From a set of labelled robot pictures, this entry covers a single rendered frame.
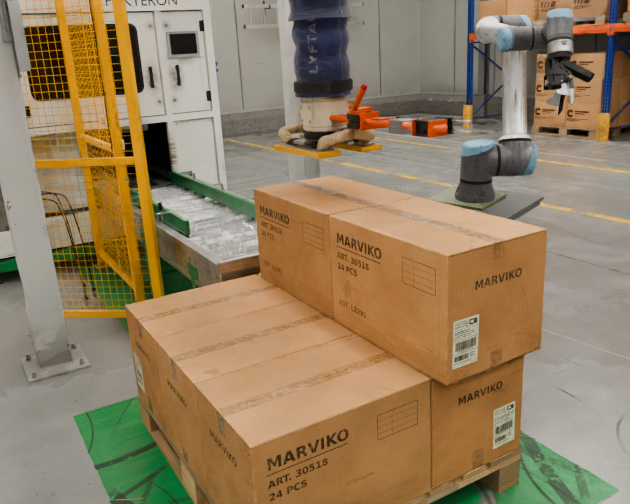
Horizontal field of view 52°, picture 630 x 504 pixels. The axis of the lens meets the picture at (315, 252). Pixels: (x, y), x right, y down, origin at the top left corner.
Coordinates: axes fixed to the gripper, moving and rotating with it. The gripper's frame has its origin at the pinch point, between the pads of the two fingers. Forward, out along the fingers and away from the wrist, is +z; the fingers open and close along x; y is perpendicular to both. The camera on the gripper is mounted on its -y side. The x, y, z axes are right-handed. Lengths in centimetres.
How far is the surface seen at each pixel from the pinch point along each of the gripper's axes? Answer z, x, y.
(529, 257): 55, 41, 24
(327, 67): -15, 7, 87
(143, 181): 11, -91, 188
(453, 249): 54, 56, 49
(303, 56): -19, 6, 96
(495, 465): 125, 13, 29
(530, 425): 120, -31, 6
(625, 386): 108, -58, -43
